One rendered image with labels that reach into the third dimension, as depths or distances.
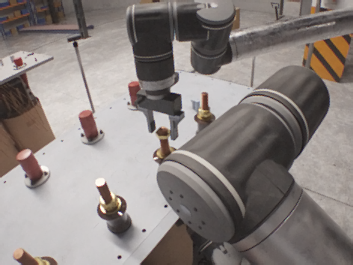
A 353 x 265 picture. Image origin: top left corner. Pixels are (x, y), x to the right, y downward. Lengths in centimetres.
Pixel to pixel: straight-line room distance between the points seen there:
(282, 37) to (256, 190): 60
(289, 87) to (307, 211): 22
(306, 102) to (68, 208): 80
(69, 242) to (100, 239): 11
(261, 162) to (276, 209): 6
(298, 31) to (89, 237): 95
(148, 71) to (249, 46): 32
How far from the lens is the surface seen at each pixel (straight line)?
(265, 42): 78
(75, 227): 84
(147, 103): 70
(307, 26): 88
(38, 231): 90
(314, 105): 45
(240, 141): 31
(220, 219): 28
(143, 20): 57
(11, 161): 237
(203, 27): 57
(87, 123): 109
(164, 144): 78
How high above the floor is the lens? 201
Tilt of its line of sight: 37 degrees down
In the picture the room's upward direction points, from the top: 5 degrees counter-clockwise
